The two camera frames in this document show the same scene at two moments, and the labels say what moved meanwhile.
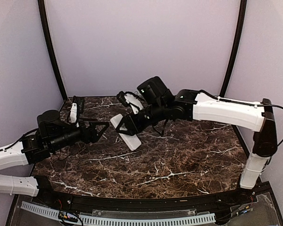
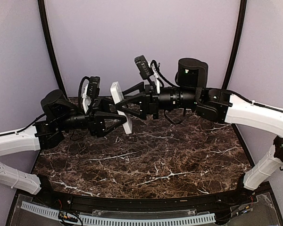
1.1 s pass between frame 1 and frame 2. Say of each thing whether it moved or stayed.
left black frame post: stayed
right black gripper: moved
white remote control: moved
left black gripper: moved
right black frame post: stayed
